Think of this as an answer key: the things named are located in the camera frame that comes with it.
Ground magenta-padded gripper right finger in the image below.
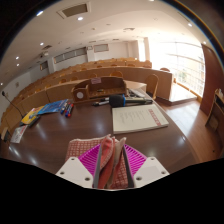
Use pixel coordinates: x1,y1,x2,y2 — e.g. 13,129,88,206
121,143,171,189

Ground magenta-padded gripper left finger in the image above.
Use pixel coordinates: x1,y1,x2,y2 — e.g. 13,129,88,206
55,143,103,190

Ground red white checked towel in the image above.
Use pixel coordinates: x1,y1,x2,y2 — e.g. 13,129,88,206
64,133,134,190

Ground white book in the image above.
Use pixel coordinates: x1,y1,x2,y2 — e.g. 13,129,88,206
111,103,170,135

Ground red marker pen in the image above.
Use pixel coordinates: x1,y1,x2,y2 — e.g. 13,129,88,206
67,103,75,118

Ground blue marker pen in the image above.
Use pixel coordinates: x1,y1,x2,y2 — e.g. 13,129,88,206
59,102,68,115
64,102,72,117

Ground black silver pen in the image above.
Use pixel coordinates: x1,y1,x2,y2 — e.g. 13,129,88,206
92,98,111,107

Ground blue book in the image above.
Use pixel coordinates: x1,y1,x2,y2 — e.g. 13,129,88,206
37,98,69,116

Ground black whiteboard eraser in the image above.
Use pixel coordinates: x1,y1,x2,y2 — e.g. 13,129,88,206
28,114,42,128

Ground stack of papers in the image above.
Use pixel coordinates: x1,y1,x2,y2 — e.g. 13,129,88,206
128,88,148,100

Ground white leaflet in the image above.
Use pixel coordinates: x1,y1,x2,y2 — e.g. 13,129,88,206
9,124,29,144

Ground wooden desk organizer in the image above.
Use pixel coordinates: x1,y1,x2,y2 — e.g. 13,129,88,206
71,76,128,105

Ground wooden chair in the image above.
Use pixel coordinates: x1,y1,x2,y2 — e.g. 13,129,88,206
144,73,160,100

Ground wooden shelf unit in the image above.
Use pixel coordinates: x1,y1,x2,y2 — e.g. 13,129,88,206
204,88,224,148

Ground rows of wooden auditorium desks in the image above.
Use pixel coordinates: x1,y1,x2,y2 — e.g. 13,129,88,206
0,57,174,134

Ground black gooseneck microphone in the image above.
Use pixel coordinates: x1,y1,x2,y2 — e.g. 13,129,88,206
1,90,26,118

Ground ceiling lights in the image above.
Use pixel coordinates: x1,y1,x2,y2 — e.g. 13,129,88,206
0,9,208,88

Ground ceiling air vent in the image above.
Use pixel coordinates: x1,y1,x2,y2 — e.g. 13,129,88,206
56,2,92,20

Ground black microphone with blue ring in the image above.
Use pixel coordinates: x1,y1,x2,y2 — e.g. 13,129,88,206
108,93,154,108

